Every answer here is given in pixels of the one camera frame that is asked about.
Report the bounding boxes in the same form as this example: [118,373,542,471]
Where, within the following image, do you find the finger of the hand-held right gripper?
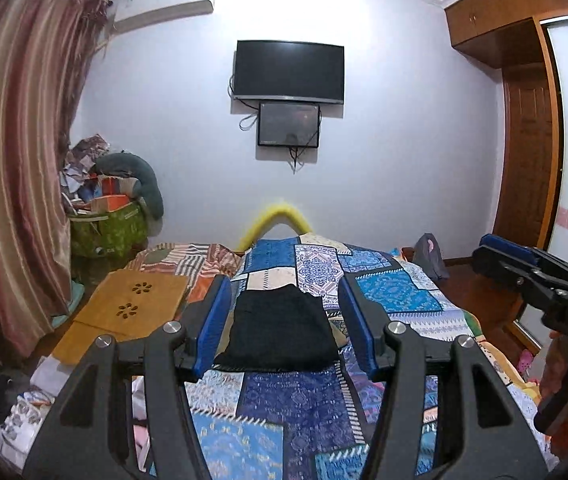
[478,233,568,292]
[472,246,568,347]

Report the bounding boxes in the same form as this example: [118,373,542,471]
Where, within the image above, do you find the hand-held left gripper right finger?
[337,276,549,480]

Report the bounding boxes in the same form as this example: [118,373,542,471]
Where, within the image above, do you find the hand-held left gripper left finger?
[23,275,233,480]

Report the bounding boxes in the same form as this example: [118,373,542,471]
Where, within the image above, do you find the black pants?
[212,283,341,374]

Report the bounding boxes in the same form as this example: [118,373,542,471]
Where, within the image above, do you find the khaki pants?
[328,317,350,349]

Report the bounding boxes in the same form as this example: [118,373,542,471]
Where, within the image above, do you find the person's right hand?
[538,335,568,405]

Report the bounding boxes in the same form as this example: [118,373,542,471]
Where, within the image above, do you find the pink white quilt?
[481,339,562,467]

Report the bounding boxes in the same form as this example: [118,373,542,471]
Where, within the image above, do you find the orange striped sheet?
[130,242,245,307]

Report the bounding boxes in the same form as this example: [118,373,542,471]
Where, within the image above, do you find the dark grey bag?
[412,232,450,282]

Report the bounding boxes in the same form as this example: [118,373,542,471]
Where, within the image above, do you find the wooden door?
[492,66,565,262]

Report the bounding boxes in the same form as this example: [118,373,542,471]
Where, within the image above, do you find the blue patchwork blanket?
[150,232,487,480]

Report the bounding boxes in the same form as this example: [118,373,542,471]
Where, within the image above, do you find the wooden lap tray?
[50,268,190,367]

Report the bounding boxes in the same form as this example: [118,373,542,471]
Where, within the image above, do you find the yellow foam tube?
[236,198,315,253]

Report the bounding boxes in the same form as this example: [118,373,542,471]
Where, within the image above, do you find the grey long pillow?
[94,153,165,221]

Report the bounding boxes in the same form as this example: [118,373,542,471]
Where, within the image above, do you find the pile of paper boxes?
[60,133,141,213]

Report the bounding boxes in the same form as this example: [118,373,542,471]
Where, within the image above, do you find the white floral sheet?
[0,355,153,477]

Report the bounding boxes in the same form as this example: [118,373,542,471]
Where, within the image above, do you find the wooden overhead cabinet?
[442,0,568,69]

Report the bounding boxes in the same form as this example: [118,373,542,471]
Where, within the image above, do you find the striped pink curtain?
[0,0,114,363]

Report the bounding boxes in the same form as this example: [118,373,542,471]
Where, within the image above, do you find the white air conditioner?
[111,0,214,37]

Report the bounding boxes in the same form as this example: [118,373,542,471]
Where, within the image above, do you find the black monitor cable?
[288,145,307,175]

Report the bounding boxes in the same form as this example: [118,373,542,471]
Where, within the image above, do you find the small wall monitor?
[257,101,321,149]

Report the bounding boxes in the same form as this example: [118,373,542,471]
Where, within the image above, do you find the large wall television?
[232,39,345,106]

